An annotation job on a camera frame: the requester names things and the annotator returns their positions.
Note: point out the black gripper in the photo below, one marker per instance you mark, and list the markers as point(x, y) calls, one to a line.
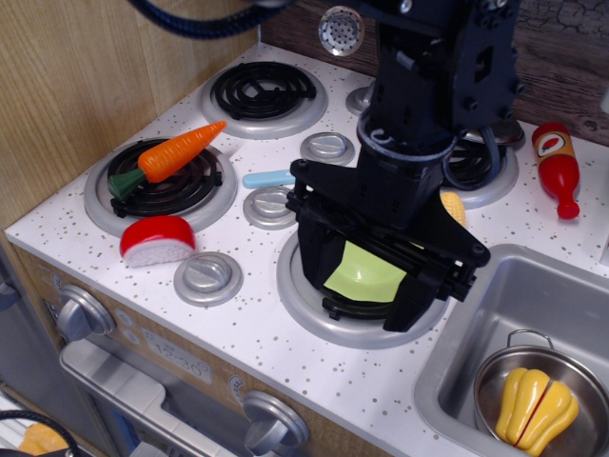
point(390, 205)

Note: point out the orange toy carrot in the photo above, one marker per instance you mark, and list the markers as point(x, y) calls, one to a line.
point(158, 163)

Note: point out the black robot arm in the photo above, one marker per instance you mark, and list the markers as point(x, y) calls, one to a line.
point(445, 68)

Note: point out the green plastic plate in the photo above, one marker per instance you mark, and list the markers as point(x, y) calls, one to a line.
point(364, 277)

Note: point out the black front-right burner coil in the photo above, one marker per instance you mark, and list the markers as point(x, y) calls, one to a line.
point(358, 310)

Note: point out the yellow toy corn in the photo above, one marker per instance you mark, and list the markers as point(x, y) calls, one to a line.
point(453, 204)

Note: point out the silver stovetop knob middle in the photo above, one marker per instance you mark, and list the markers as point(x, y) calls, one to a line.
point(265, 208)

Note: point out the silver stovetop knob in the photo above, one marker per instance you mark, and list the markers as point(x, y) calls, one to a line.
point(265, 208)
point(208, 279)
point(328, 147)
point(358, 100)

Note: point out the silver stovetop knob upper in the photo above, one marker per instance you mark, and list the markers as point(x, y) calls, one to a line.
point(328, 147)

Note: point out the silver toy sink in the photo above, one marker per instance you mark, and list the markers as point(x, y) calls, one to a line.
point(519, 289)

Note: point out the black back-right burner coil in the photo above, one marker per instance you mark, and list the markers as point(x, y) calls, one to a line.
point(472, 166)

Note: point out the silver stovetop knob front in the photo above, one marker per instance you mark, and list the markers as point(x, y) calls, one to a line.
point(208, 279)

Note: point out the silver stovetop knob back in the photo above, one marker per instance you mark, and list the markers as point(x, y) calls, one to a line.
point(358, 100)

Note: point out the small steel pot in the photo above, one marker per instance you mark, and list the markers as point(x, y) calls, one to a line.
point(588, 435)

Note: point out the silver oven dial right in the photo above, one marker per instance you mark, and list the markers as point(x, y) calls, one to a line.
point(272, 424)

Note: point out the silver oven dial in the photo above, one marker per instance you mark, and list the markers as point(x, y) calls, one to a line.
point(272, 424)
point(81, 315)

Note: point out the black front-left burner coil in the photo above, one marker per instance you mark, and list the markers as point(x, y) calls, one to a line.
point(189, 186)

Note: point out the red ketchup bottle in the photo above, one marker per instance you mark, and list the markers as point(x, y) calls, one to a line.
point(558, 168)

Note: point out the black back-left burner coil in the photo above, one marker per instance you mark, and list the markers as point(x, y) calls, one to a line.
point(262, 90)

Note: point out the yellow toy squash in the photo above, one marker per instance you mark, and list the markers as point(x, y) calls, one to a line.
point(535, 410)

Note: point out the hanging steel strainer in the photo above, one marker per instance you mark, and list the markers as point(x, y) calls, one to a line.
point(341, 31)

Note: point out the silver oven dial left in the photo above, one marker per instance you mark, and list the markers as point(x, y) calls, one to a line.
point(81, 315)

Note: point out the orange toy on floor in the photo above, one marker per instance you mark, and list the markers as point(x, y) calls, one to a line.
point(40, 439)

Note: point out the blue handled toy knife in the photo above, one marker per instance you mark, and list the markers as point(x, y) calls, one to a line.
point(267, 179)

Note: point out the silver oven door handle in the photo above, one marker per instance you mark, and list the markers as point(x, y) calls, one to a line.
point(136, 395)

